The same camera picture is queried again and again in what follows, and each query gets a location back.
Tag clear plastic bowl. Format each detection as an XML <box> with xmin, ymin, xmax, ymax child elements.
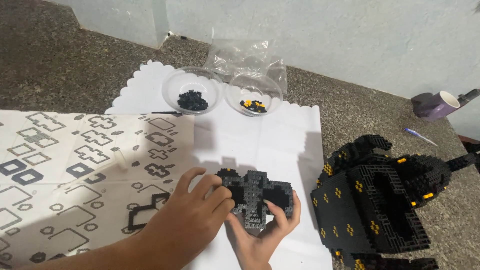
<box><xmin>225</xmin><ymin>73</ymin><xmax>284</xmax><ymax>117</ymax></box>
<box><xmin>161</xmin><ymin>66</ymin><xmax>226</xmax><ymax>116</ymax></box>

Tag black brick frame piece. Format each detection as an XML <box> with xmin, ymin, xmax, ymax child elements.
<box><xmin>127</xmin><ymin>192</ymin><xmax>171</xmax><ymax>231</ymax></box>

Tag pile of black yellow bricks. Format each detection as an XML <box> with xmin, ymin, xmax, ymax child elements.
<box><xmin>240</xmin><ymin>99</ymin><xmax>268</xmax><ymax>113</ymax></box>

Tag person's left hand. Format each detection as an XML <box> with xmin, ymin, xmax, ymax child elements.
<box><xmin>160</xmin><ymin>167</ymin><xmax>235</xmax><ymax>259</ymax></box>

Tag large black yellow brick model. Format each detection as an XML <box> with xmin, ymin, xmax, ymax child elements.
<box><xmin>310</xmin><ymin>134</ymin><xmax>480</xmax><ymax>270</ymax></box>

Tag person's right hand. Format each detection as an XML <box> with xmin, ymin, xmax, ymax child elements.
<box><xmin>225</xmin><ymin>189</ymin><xmax>302</xmax><ymax>265</ymax></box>

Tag printed building instruction sheet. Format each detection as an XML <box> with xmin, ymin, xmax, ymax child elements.
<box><xmin>0</xmin><ymin>109</ymin><xmax>196</xmax><ymax>269</ymax></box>

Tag grey handle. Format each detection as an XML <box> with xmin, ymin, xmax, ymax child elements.
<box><xmin>457</xmin><ymin>88</ymin><xmax>480</xmax><ymax>106</ymax></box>

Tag white scalloped paper mat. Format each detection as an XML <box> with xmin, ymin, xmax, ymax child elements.
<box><xmin>105</xmin><ymin>59</ymin><xmax>334</xmax><ymax>270</ymax></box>

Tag purple mug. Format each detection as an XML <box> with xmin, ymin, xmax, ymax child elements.
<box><xmin>410</xmin><ymin>90</ymin><xmax>461</xmax><ymax>122</ymax></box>

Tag crumpled clear plastic bags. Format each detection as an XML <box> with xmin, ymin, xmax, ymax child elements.
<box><xmin>202</xmin><ymin>38</ymin><xmax>289</xmax><ymax>94</ymax></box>

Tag grey black brick assembly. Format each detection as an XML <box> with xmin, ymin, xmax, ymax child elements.
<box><xmin>215</xmin><ymin>167</ymin><xmax>294</xmax><ymax>230</ymax></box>

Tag blue white pen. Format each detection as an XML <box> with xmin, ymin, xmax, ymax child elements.
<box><xmin>404</xmin><ymin>128</ymin><xmax>439</xmax><ymax>147</ymax></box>

